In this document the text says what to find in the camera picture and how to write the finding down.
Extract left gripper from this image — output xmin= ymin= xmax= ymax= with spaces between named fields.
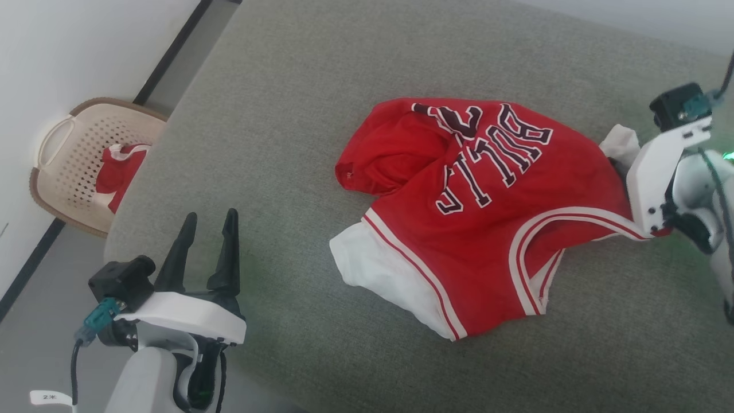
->
xmin=100 ymin=208 xmax=241 ymax=413

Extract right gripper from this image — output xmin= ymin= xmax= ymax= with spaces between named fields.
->
xmin=609 ymin=148 xmax=734 ymax=256

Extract red and white basketball jersey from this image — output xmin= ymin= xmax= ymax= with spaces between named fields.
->
xmin=329 ymin=98 xmax=671 ymax=342

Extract red garment with white trim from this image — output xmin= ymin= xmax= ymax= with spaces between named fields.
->
xmin=95 ymin=143 xmax=153 ymax=214

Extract beige plastic laundry basket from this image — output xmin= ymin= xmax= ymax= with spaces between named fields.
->
xmin=29 ymin=98 xmax=170 ymax=239

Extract black baseboard strip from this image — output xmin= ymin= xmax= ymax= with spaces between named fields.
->
xmin=0 ymin=0 xmax=214 ymax=322

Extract left camera cable teal plug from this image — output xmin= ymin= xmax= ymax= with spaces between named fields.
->
xmin=69 ymin=297 xmax=122 ymax=409

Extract white cable label tag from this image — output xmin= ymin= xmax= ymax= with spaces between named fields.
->
xmin=30 ymin=390 xmax=75 ymax=408

